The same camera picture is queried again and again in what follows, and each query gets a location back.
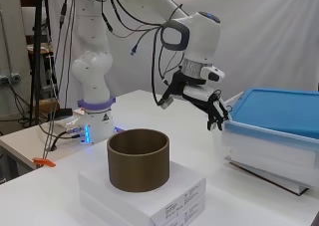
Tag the white seven-joint robot arm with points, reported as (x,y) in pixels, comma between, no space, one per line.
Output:
(93,70)

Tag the brown round tub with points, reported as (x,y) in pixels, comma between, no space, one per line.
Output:
(139,166)

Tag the white hanging sheet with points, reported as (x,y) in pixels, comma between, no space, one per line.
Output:
(265,37)

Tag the black flat device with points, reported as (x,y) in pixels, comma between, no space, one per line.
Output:
(61,113)

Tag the black stand pole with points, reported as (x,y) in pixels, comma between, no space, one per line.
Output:
(37,53)

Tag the small cardboard box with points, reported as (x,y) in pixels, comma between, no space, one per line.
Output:
(48,105)

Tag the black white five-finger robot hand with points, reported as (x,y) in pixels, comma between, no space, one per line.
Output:
(196,90)

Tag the clear plastic storage box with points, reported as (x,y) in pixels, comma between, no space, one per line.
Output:
(239,136)

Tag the white flat box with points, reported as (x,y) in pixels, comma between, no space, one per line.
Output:
(196,212)
(299,174)
(179,189)
(265,151)

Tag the blue plastic box lid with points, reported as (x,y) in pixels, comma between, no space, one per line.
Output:
(275,110)

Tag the orange clamp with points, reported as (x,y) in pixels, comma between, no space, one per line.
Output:
(43,162)

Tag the grey wall outlet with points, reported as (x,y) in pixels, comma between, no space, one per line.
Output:
(13,77)

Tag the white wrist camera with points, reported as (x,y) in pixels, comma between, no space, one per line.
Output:
(212,74)

